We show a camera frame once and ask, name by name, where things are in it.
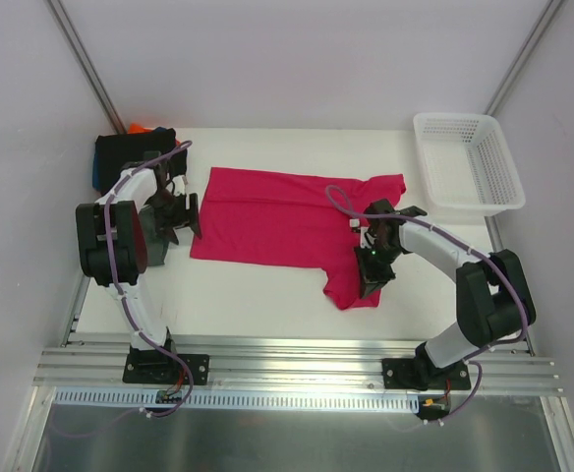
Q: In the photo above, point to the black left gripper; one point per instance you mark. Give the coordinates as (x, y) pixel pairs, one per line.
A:
(181, 212)

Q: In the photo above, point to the white slotted cable duct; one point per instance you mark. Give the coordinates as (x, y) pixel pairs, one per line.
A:
(239, 400)

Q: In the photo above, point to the white plastic basket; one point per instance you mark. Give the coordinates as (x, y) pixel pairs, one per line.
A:
(466, 166)

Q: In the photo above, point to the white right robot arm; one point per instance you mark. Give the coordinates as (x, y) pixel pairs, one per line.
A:
(492, 296)

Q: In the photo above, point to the right aluminium corner post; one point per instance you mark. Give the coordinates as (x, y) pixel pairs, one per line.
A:
(546, 19)

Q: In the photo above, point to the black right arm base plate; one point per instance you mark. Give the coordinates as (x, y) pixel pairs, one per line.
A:
(414, 374)

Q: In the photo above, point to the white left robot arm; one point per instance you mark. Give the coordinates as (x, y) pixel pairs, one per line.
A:
(113, 250)

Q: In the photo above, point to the aluminium corner post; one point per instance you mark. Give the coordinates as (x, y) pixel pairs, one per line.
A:
(546, 19)
(76, 45)

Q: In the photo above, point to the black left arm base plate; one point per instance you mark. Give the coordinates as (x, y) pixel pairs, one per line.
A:
(153, 367)

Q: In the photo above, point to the orange folded t shirt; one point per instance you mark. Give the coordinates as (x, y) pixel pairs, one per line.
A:
(136, 128)

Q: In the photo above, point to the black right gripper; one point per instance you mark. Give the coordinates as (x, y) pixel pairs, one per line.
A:
(374, 265)

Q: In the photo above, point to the blue folded t shirt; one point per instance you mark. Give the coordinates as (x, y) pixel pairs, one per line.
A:
(95, 173)

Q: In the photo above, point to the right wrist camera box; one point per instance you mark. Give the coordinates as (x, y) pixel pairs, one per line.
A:
(382, 213)

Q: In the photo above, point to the grey folded t shirt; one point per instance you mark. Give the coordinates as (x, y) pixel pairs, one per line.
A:
(156, 245)

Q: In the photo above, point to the black folded t shirt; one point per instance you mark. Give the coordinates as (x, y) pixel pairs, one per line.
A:
(115, 151)

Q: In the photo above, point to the aluminium mounting rail frame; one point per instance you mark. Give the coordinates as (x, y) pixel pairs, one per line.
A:
(269, 327)

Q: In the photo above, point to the pink t shirt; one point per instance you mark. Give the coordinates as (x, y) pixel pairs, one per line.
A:
(280, 219)

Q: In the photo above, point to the left aluminium corner post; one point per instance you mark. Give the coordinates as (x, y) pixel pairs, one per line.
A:
(76, 45)

